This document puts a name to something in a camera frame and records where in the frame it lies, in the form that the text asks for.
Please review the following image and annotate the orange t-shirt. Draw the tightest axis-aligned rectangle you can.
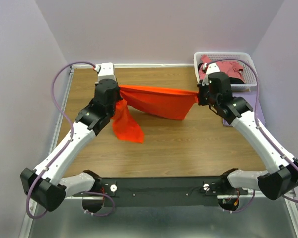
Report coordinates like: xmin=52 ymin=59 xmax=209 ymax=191
xmin=112 ymin=85 xmax=198 ymax=143

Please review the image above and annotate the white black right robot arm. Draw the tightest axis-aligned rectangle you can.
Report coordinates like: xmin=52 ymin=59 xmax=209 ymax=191
xmin=198 ymin=72 xmax=298 ymax=200

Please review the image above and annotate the folded lavender t-shirt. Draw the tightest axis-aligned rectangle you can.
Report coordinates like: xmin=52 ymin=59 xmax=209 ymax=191
xmin=216 ymin=92 xmax=266 ymax=126

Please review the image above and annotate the pink t-shirt in basket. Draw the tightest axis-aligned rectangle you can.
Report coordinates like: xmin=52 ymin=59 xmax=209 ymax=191
xmin=198 ymin=54 xmax=245 ymax=84

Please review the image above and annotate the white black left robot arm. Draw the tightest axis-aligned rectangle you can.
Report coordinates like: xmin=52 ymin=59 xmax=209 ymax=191
xmin=20 ymin=78 xmax=121 ymax=212

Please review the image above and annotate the aluminium frame rail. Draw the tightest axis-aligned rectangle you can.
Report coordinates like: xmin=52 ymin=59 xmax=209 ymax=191
xmin=19 ymin=63 xmax=298 ymax=238

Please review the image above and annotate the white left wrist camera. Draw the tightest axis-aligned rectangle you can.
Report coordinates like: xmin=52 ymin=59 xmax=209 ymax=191
xmin=95 ymin=62 xmax=116 ymax=82

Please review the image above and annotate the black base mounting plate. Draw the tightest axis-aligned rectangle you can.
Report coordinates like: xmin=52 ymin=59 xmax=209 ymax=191
xmin=80 ymin=176 xmax=248 ymax=214

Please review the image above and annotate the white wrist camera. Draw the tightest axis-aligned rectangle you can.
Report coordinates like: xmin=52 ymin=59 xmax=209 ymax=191
xmin=95 ymin=62 xmax=116 ymax=82
xmin=202 ymin=63 xmax=220 ymax=75

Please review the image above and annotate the white plastic laundry basket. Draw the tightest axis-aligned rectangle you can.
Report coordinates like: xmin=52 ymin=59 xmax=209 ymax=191
xmin=193 ymin=52 xmax=256 ymax=92

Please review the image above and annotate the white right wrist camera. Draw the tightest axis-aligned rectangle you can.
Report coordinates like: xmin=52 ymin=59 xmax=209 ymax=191
xmin=202 ymin=63 xmax=220 ymax=75

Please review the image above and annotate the black garment in basket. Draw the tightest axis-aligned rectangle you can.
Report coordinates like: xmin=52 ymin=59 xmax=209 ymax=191
xmin=197 ymin=63 xmax=246 ymax=85

